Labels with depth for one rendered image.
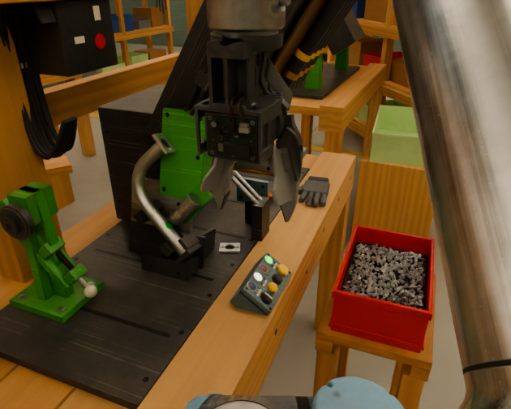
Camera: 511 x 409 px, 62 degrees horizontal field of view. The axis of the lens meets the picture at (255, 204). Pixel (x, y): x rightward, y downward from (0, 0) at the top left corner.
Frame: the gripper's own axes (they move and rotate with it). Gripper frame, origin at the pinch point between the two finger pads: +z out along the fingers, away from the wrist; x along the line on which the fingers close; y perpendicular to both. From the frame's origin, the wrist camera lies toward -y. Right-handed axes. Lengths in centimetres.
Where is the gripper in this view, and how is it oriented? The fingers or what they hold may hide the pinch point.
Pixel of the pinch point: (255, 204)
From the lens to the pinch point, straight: 52.7
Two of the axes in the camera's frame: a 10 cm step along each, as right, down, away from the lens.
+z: 0.0, 8.8, 4.7
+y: -3.7, 4.4, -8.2
